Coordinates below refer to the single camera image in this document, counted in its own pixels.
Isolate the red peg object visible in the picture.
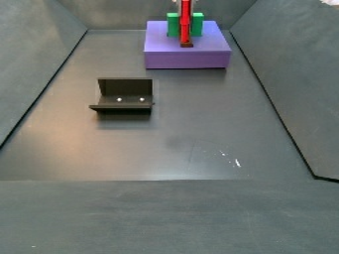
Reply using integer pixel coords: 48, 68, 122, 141
181, 0, 191, 47

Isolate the purple board base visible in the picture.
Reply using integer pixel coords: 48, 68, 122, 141
143, 21, 233, 69

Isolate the left green block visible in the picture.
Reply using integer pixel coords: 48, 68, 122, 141
167, 13, 181, 37

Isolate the green block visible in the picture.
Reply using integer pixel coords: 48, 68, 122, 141
167, 13, 181, 37
191, 13, 205, 37

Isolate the right green block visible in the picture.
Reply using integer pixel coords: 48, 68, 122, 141
191, 13, 205, 37

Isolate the black angle bracket holder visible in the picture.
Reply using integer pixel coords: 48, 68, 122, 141
88, 77, 154, 112

